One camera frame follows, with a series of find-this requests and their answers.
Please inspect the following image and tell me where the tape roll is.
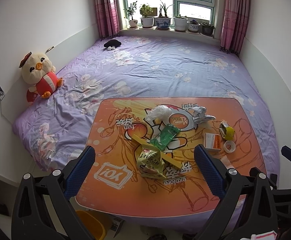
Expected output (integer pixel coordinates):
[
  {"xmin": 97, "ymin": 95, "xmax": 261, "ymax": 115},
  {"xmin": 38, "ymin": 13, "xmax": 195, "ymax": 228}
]
[{"xmin": 224, "ymin": 140, "xmax": 236, "ymax": 154}]

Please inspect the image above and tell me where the purple floral bed sheet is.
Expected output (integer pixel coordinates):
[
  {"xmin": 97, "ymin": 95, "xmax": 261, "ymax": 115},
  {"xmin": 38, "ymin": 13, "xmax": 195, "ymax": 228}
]
[{"xmin": 12, "ymin": 35, "xmax": 281, "ymax": 233}]

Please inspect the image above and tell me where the black plush toy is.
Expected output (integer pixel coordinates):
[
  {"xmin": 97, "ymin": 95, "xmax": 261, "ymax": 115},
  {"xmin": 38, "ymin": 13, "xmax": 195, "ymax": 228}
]
[{"xmin": 104, "ymin": 39, "xmax": 122, "ymax": 50}]

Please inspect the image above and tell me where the black plant pot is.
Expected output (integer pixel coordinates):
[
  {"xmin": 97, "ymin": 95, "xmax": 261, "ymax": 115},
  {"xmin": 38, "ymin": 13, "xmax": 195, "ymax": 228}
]
[{"xmin": 201, "ymin": 22, "xmax": 215, "ymax": 36}]

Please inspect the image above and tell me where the pink curtain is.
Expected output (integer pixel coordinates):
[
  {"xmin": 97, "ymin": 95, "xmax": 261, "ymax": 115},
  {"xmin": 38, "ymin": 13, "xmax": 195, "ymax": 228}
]
[
  {"xmin": 94, "ymin": 0, "xmax": 119, "ymax": 38},
  {"xmin": 220, "ymin": 0, "xmax": 250, "ymax": 55}
]

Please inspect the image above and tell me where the right pink curtain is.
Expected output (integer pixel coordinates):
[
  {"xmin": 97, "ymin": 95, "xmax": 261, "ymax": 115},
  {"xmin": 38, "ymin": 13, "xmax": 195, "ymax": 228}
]
[{"xmin": 220, "ymin": 0, "xmax": 250, "ymax": 55}]

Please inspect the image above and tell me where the orange cartoon folding table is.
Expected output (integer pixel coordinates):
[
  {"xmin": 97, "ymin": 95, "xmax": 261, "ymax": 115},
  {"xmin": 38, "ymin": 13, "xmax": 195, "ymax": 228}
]
[{"xmin": 76, "ymin": 98, "xmax": 265, "ymax": 218}]

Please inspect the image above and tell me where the yellow red chip bag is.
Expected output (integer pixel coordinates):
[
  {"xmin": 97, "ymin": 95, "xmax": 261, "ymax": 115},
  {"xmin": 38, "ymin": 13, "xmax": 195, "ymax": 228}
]
[{"xmin": 219, "ymin": 120, "xmax": 235, "ymax": 140}]

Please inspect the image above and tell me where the blue white porcelain pot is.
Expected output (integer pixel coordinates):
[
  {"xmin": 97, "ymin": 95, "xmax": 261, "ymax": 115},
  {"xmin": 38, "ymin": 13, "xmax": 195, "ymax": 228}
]
[{"xmin": 154, "ymin": 0, "xmax": 173, "ymax": 30}]

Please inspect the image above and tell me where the left pink curtain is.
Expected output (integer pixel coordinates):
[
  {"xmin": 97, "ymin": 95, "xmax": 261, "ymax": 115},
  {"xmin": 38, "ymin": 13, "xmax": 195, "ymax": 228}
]
[{"xmin": 94, "ymin": 0, "xmax": 119, "ymax": 38}]

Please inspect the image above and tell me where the chick plush toy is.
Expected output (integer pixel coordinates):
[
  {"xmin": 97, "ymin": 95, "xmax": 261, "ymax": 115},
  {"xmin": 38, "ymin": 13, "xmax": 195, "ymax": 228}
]
[{"xmin": 19, "ymin": 51, "xmax": 63, "ymax": 104}]

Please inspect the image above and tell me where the small tree white pot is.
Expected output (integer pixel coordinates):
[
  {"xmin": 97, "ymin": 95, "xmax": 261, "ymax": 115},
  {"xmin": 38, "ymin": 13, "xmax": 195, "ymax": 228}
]
[{"xmin": 125, "ymin": 0, "xmax": 139, "ymax": 29}]

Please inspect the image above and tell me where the grey paper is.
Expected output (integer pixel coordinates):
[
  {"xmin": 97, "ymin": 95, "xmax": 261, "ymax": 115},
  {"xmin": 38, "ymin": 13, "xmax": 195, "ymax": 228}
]
[{"xmin": 192, "ymin": 106, "xmax": 215, "ymax": 125}]

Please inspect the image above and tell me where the long yellow box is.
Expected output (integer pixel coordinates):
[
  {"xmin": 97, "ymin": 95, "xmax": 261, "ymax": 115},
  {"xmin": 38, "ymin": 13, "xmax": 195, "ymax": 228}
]
[{"xmin": 132, "ymin": 134, "xmax": 182, "ymax": 175}]

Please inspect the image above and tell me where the white plastic bag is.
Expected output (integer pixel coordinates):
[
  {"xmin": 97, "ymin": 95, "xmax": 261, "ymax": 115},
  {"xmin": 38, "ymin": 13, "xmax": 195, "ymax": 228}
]
[{"xmin": 145, "ymin": 105, "xmax": 172, "ymax": 122}]

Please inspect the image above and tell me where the yellow-green snack bag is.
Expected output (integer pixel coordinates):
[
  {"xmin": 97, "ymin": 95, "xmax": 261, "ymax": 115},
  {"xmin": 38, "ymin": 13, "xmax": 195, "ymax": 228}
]
[{"xmin": 136, "ymin": 146, "xmax": 166, "ymax": 180}]

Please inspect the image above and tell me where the large white plant pot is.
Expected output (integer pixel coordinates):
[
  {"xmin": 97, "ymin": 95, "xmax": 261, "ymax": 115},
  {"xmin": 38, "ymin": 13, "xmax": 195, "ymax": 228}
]
[{"xmin": 174, "ymin": 15, "xmax": 188, "ymax": 32}]

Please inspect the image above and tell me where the white orange medicine box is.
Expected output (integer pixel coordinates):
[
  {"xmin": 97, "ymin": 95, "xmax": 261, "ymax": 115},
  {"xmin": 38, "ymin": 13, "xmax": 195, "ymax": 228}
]
[{"xmin": 203, "ymin": 133, "xmax": 221, "ymax": 152}]

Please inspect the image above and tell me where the small blue white pot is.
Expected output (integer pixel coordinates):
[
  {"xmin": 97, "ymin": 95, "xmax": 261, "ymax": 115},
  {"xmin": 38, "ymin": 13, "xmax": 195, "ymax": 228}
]
[{"xmin": 187, "ymin": 19, "xmax": 200, "ymax": 33}]

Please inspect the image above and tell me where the bushy plant white pot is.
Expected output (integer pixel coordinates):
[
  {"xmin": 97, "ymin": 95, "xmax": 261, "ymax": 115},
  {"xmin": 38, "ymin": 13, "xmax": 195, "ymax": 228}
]
[{"xmin": 139, "ymin": 4, "xmax": 154, "ymax": 28}]

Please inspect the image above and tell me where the green plastic wrapper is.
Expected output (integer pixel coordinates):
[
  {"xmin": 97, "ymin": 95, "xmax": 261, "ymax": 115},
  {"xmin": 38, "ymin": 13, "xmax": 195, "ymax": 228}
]
[{"xmin": 150, "ymin": 124, "xmax": 180, "ymax": 152}]

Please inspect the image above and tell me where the yellow trash bin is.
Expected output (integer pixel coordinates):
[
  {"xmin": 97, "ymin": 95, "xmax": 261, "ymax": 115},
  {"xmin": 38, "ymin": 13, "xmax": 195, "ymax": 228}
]
[{"xmin": 76, "ymin": 210, "xmax": 106, "ymax": 240}]

